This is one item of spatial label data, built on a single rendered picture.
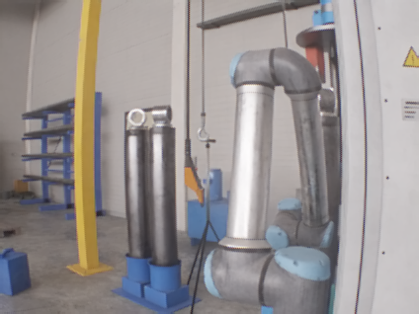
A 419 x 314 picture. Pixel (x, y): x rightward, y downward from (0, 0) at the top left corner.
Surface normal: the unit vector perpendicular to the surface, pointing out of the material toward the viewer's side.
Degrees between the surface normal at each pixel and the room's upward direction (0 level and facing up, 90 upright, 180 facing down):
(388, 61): 90
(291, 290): 90
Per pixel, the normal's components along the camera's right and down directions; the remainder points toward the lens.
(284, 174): -0.64, 0.01
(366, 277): -0.11, 0.01
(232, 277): -0.50, -0.16
